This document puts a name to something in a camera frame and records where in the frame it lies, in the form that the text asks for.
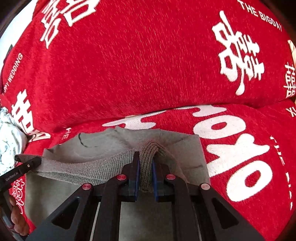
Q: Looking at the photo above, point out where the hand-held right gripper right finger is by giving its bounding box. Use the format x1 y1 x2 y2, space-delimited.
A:
152 156 266 241

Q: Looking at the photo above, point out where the red printed sofa cover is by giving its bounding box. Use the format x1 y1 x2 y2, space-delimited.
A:
0 0 296 241

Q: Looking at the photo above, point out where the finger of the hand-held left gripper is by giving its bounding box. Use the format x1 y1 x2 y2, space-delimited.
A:
14 155 43 174

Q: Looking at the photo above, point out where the person's left hand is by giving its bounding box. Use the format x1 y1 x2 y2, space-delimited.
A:
9 195 30 236

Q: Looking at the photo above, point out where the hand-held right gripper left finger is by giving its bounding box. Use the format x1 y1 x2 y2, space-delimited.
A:
25 151 141 241

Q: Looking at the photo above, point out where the grey knit sweater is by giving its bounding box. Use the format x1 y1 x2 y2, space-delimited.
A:
15 126 211 241

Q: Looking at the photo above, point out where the silver white crumpled cloth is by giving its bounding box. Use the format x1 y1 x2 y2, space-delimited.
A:
0 106 28 177

